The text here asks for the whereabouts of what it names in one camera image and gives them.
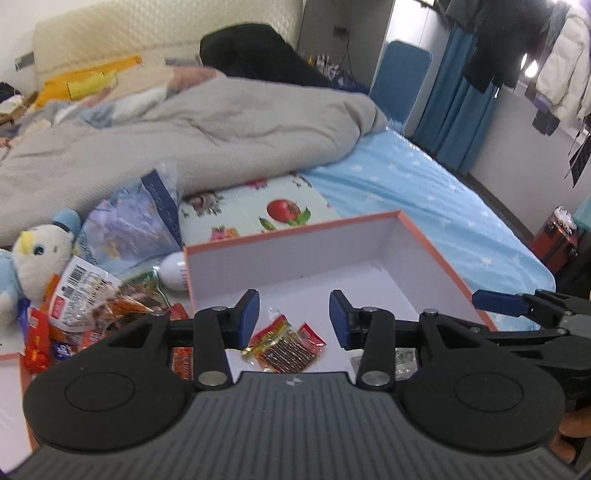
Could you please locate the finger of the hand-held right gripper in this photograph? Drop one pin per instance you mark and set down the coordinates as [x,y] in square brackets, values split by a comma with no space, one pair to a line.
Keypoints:
[521,344]
[498,301]

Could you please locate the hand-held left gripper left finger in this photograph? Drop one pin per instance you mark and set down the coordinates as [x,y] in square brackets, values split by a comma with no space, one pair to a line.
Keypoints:
[248,321]

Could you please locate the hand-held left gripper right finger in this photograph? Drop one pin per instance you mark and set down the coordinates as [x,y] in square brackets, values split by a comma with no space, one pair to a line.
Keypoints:
[339,321]

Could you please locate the red yellow spicy strip packet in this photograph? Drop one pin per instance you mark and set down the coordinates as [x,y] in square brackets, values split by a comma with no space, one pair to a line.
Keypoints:
[281,348]

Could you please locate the orange-edged white cardboard box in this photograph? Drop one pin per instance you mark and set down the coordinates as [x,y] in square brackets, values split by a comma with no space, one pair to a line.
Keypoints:
[323,258]

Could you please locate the orange clear packet with barcode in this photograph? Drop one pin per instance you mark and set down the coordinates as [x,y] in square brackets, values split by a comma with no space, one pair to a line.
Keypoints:
[87,290]

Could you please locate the person's right hand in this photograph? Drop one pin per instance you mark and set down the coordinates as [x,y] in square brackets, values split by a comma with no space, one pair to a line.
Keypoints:
[575,434]

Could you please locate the small red snack packet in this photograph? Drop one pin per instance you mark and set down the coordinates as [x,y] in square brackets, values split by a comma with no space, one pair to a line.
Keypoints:
[182,362]

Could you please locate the small silver snack packet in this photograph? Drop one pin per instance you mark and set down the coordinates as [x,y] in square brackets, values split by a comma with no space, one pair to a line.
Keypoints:
[406,362]

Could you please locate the red suitcase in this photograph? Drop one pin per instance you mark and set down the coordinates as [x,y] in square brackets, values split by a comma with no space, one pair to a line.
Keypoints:
[554,244]

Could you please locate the white bottle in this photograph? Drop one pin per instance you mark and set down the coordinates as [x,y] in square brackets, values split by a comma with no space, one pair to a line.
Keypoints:
[174,272]

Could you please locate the green-edged clear vegetable packet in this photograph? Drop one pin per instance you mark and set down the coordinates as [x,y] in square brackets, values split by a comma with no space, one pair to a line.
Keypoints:
[143,281]

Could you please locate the blue star-print bed sheet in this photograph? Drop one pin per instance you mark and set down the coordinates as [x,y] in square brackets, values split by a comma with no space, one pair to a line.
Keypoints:
[415,194]

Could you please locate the blue clear snack bag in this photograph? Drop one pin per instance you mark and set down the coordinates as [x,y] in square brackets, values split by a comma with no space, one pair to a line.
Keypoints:
[129,221]

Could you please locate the blue purple snack packet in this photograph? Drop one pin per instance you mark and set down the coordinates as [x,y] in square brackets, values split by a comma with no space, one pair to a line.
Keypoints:
[60,351]

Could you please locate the grey blanket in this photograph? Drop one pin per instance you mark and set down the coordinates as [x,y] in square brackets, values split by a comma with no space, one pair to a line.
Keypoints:
[207,134]

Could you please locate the blue curtain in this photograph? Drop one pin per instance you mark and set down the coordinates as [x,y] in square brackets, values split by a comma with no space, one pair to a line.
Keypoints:
[457,110]

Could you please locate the white and blue plush toy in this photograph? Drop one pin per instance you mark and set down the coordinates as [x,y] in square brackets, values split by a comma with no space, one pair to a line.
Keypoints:
[39,258]

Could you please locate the blue chair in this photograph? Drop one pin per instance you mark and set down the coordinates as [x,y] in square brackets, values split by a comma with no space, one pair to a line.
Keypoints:
[397,83]

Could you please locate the white puffer jacket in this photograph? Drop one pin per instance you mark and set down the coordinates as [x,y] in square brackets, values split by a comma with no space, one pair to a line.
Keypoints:
[565,64]

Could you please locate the pastel printed quilt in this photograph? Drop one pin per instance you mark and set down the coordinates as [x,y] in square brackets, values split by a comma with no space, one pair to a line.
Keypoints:
[120,99]

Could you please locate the black hanging clothes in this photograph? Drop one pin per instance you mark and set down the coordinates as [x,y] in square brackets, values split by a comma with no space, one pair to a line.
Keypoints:
[503,37]

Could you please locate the black clothing pile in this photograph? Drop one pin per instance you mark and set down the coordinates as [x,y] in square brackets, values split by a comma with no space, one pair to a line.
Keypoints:
[258,50]

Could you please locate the cream padded headboard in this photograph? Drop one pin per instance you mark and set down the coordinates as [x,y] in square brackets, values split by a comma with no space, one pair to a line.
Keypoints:
[138,32]

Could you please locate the grey wall socket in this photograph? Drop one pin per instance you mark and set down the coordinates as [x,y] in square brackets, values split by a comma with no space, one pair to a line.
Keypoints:
[24,61]

